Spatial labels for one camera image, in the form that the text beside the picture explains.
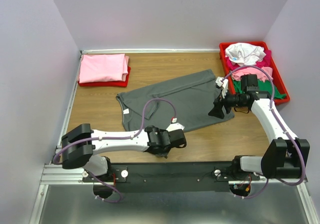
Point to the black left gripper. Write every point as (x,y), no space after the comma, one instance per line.
(165,154)

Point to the red plastic bin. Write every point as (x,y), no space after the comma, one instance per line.
(277,79)

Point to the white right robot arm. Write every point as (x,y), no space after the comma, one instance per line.
(286,157)

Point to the magenta t shirt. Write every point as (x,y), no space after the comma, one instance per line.
(264,63)

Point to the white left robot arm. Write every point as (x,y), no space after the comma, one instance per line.
(82,146)

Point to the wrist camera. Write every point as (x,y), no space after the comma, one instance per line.
(175,126)
(222,84)

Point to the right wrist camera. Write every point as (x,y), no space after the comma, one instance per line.
(222,84)

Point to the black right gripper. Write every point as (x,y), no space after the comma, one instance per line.
(216,111)

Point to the folded red t shirt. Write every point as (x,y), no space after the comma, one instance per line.
(109,83)

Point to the green t shirt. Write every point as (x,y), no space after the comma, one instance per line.
(263,86)

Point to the grey t shirt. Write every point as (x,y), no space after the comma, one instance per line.
(190,98)

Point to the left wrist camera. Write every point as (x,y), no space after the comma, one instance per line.
(175,126)

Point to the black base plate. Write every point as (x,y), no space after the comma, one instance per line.
(175,177)

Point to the white t shirt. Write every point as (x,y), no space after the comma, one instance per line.
(244,54)

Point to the folded pink t shirt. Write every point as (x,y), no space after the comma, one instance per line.
(103,68)

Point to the light pink t shirt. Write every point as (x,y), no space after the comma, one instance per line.
(260,73)

